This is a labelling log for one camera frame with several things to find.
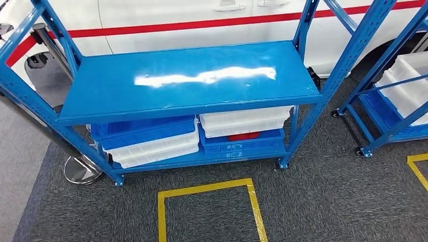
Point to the blue metal shelf rack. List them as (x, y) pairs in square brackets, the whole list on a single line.
[(384, 130), (167, 83)]

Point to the white plastic tray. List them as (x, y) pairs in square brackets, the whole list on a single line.
[(244, 122), (157, 152)]

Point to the small red item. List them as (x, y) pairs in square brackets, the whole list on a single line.
[(244, 136)]

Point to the black ribbed object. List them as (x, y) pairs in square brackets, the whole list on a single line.
[(314, 78)]

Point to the white car with red stripe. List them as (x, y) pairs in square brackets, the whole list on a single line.
[(167, 13)]

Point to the small black caster wheel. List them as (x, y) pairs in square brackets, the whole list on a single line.
[(359, 152), (334, 114)]

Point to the white plastic bin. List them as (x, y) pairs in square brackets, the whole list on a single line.
[(408, 87)]

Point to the grey stanchion post black cap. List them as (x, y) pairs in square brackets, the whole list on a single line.
[(50, 46)]

